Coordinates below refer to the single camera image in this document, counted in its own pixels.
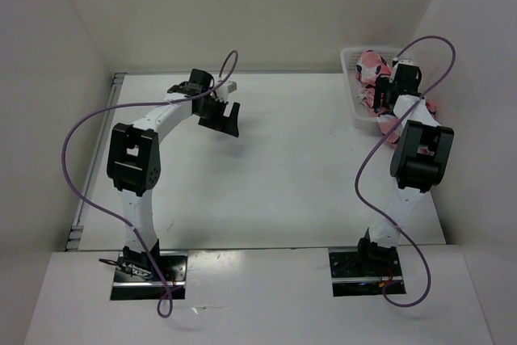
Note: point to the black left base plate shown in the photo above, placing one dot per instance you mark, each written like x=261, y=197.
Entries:
x=132, y=284

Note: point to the aluminium table frame rail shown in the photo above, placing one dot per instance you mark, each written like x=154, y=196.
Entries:
x=76, y=229

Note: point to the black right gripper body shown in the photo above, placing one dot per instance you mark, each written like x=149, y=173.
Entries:
x=383, y=86

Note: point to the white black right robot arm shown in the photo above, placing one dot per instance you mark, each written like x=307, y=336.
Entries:
x=418, y=164

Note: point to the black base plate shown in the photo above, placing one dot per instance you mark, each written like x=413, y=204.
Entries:
x=132, y=284
x=350, y=278

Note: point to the white plastic laundry basket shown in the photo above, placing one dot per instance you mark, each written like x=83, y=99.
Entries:
x=357, y=111

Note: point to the pink shark print shorts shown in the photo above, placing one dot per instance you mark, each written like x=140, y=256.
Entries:
x=368, y=68

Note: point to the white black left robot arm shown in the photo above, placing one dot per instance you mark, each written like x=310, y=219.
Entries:
x=134, y=161

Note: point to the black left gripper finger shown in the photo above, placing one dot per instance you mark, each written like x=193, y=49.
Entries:
x=229, y=124
x=209, y=123

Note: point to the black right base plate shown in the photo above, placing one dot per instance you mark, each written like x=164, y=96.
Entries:
x=350, y=278

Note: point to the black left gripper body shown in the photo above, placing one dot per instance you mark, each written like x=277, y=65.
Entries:
x=212, y=107

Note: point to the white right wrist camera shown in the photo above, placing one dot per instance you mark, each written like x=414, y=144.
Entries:
x=396, y=61

